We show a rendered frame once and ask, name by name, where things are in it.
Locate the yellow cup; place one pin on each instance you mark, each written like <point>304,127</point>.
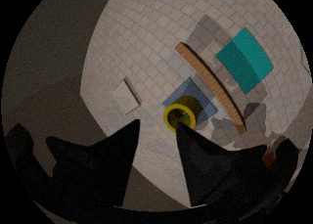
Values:
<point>174,113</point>

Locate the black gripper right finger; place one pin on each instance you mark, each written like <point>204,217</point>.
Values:
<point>206,165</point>

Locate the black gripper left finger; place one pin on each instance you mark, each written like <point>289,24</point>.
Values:
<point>109,160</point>

